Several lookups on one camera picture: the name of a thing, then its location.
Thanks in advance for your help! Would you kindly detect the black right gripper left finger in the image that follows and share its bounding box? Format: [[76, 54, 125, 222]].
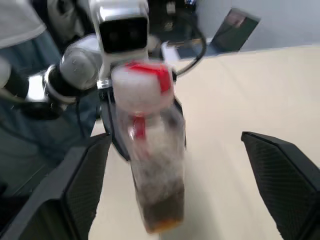
[[0, 133, 112, 240]]

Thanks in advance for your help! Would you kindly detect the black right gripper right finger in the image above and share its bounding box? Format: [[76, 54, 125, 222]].
[[240, 130, 320, 240]]

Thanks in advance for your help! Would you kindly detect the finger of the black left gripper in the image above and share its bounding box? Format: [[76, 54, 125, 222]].
[[101, 99, 132, 162], [174, 94, 188, 151]]

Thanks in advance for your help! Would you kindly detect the clear bottle with red-white cap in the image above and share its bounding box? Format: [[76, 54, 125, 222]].
[[110, 60, 187, 235]]

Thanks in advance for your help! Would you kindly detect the white paper sheet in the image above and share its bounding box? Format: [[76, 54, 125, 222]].
[[161, 41, 182, 61]]

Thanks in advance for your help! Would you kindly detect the person in white shirt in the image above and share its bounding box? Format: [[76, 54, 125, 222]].
[[0, 0, 104, 198]]

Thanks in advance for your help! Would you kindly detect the black electronic device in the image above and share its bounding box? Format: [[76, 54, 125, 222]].
[[146, 0, 204, 47]]

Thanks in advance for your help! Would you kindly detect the dark box with picture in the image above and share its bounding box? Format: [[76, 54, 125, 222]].
[[209, 7, 262, 54]]

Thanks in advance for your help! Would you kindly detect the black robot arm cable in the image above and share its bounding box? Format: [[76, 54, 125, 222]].
[[172, 21, 208, 77]]

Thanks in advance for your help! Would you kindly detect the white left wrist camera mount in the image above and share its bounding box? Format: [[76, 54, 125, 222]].
[[88, 0, 151, 89]]

